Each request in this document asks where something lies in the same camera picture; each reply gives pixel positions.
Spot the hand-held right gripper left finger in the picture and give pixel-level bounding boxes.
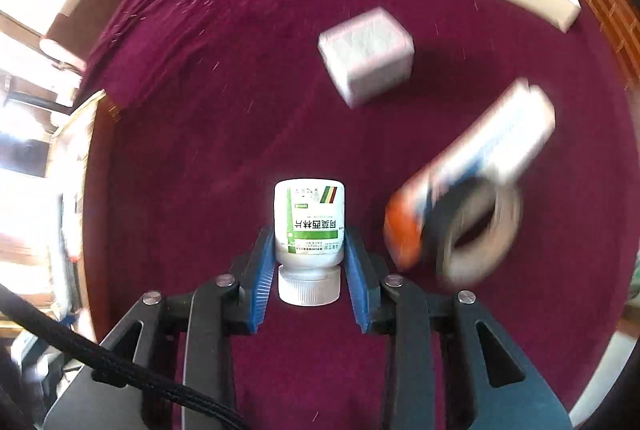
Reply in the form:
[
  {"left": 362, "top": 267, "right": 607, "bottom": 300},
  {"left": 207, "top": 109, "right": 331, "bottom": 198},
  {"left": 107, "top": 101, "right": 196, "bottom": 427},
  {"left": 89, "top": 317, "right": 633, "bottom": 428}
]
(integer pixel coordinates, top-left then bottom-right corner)
[{"left": 92, "top": 226, "right": 277, "bottom": 430}]

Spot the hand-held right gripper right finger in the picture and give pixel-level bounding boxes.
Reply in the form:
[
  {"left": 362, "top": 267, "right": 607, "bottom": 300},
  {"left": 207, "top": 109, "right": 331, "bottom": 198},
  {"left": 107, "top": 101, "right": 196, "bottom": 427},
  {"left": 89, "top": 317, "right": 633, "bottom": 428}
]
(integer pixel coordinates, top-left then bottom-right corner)
[{"left": 344, "top": 226, "right": 541, "bottom": 430}]

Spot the white bottle green label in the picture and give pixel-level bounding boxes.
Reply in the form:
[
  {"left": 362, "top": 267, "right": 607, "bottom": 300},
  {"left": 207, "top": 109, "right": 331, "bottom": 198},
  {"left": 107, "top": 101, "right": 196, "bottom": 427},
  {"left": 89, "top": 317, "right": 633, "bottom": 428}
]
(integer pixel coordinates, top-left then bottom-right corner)
[{"left": 273, "top": 178, "right": 348, "bottom": 307}]

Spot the gold-rimmed white cardboard box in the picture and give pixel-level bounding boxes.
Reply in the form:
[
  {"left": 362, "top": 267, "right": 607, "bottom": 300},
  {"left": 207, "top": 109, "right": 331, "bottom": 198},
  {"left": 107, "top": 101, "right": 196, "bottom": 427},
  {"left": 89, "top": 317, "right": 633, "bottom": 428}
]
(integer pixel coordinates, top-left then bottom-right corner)
[{"left": 47, "top": 89, "right": 108, "bottom": 323}]

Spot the tape roll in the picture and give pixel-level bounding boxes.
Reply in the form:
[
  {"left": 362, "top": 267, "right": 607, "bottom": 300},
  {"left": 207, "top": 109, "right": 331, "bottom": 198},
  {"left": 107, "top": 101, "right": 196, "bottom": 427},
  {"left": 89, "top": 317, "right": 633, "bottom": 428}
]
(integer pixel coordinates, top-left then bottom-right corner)
[{"left": 434, "top": 177, "right": 523, "bottom": 287}]

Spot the maroon tablecloth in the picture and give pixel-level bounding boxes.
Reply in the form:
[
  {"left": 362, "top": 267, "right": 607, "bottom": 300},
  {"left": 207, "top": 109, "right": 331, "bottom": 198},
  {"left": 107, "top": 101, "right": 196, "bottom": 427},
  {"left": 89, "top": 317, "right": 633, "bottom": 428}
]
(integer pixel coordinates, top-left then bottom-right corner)
[{"left": 75, "top": 0, "right": 638, "bottom": 430}]

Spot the long white orange-ended box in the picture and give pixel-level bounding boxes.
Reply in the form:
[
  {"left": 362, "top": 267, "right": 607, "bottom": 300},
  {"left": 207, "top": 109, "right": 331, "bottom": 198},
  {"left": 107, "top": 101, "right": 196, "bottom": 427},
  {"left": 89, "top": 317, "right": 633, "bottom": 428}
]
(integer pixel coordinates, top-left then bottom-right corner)
[{"left": 383, "top": 79, "right": 557, "bottom": 270}]

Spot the white pink patterned box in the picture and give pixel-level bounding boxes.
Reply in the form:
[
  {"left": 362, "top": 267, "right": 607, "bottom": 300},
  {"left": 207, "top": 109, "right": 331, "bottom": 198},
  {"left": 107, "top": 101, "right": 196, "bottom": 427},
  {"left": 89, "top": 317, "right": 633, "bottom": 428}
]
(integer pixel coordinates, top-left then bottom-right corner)
[{"left": 318, "top": 7, "right": 415, "bottom": 110}]

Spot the brown armchair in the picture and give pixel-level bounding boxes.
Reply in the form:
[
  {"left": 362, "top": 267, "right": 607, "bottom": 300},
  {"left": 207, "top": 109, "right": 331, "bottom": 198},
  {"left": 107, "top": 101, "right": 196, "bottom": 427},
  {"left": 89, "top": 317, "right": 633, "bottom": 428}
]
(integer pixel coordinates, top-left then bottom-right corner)
[{"left": 39, "top": 0, "right": 147, "bottom": 76}]

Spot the black braided cable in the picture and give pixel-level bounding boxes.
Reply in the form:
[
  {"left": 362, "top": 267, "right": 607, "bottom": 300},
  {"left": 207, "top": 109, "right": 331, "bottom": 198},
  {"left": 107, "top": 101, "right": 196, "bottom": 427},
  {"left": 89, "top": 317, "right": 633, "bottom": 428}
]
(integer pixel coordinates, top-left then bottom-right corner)
[{"left": 0, "top": 284, "right": 248, "bottom": 430}]

